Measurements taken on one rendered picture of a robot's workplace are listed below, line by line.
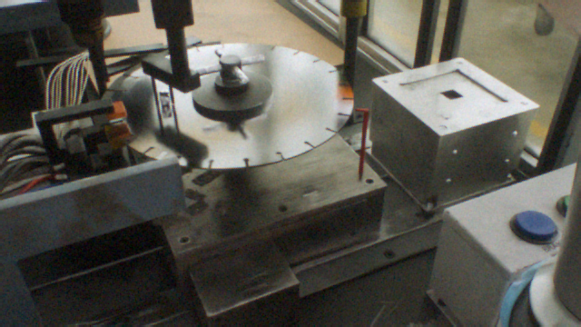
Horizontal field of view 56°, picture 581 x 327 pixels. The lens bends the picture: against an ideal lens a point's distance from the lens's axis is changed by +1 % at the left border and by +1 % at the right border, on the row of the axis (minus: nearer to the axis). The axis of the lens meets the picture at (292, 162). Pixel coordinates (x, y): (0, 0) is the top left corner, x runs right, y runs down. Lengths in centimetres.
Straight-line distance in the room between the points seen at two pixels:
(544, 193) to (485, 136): 16
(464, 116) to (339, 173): 20
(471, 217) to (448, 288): 11
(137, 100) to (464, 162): 48
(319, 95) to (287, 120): 8
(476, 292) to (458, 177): 24
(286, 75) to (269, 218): 22
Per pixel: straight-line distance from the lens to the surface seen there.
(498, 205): 69
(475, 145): 85
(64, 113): 71
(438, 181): 84
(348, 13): 95
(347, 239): 79
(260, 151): 64
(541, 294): 48
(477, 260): 65
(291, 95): 75
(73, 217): 57
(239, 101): 72
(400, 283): 77
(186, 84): 67
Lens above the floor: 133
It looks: 37 degrees down
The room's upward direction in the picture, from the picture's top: straight up
